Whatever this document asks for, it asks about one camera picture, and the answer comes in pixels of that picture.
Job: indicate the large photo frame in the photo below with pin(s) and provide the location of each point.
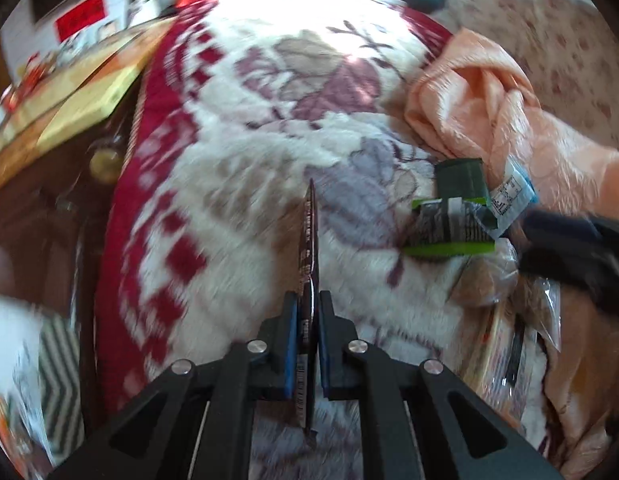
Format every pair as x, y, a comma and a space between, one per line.
144, 2

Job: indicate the clear bag of pastries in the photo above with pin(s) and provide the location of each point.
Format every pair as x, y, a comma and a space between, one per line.
487, 275

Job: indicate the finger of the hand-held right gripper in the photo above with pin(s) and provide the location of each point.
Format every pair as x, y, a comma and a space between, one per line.
557, 225
549, 260

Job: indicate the red wall banner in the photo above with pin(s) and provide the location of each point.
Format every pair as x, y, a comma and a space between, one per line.
81, 17

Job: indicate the brass round knob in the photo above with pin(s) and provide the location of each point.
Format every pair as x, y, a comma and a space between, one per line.
106, 162

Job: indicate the red brown snack packet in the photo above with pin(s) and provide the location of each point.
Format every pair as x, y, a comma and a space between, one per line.
309, 240

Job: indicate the blue white snack packet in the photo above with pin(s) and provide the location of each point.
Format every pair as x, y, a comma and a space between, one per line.
512, 195

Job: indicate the green white striped box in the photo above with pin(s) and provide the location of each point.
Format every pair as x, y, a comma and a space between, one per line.
61, 385

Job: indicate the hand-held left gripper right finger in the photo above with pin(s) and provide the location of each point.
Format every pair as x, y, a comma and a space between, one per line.
325, 350

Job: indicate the pale floral fabric cover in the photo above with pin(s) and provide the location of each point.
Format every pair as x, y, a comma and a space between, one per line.
539, 25

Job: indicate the marble top television cabinet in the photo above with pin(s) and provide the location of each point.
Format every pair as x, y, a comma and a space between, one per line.
74, 95

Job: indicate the floral fleece blanket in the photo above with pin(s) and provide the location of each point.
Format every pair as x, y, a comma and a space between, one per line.
239, 160

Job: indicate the green black snack packet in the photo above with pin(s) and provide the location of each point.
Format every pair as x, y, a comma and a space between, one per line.
444, 230

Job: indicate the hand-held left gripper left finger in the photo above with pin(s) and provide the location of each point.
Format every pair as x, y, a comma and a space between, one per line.
289, 350

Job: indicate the red white plush toy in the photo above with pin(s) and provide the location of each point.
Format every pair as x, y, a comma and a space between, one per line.
33, 67

